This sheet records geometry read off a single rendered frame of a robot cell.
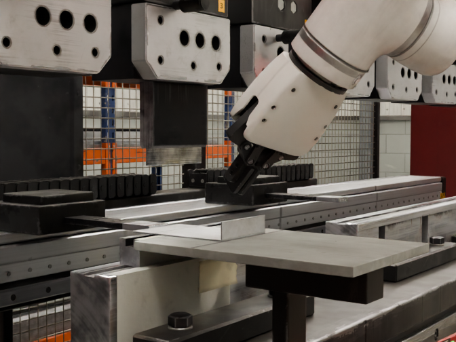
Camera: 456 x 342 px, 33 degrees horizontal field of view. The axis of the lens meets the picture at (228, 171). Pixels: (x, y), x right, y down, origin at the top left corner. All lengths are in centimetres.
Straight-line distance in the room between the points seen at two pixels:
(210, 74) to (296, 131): 12
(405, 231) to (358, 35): 71
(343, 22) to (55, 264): 55
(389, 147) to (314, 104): 816
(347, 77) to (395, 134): 815
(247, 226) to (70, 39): 29
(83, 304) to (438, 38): 46
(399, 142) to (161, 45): 816
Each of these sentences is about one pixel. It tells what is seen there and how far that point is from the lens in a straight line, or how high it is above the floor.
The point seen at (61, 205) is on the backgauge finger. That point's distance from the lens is 104.
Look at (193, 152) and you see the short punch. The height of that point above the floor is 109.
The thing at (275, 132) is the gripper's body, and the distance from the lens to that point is 84.
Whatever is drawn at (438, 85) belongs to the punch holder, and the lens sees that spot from 153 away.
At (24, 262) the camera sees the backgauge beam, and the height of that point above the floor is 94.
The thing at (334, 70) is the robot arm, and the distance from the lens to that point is 80.
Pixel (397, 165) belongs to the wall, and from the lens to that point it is 896.
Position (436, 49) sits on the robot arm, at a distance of 83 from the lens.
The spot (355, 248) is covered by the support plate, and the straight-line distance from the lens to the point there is 80.
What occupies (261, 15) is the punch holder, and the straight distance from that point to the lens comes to 100.
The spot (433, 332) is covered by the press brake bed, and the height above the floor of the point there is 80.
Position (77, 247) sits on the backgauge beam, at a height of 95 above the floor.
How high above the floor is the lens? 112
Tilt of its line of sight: 3 degrees down
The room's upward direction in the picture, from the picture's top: straight up
